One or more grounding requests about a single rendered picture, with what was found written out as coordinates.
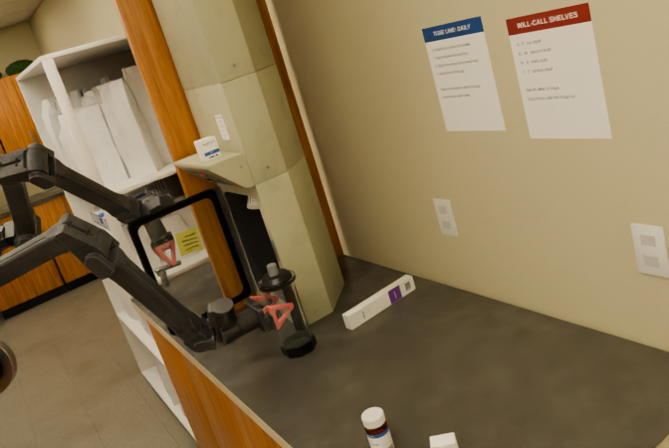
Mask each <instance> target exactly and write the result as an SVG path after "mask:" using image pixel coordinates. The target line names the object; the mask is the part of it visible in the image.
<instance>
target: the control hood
mask: <svg viewBox="0 0 669 448"><path fill-rule="evenodd" d="M220 152H221V156H219V157H216V158H214V159H211V160H208V161H200V159H199V156H198V153H196V154H193V155H191V156H188V157H185V158H183V159H180V160H178V161H175V162H173V165H174V166H175V167H178V168H180V169H182V170H184V171H185V170H188V171H195V172H202V173H207V174H209V175H211V176H213V177H216V178H218V179H220V180H222V181H224V182H226V183H228V184H231V185H232V186H238V187H243V188H250V187H252V186H254V181H253V178H252V175H251V172H250V169H249V166H248V163H247V160H246V157H245V154H244V153H242V152H225V151H220ZM188 171H186V172H188ZM228 184H226V185H228Z"/></svg>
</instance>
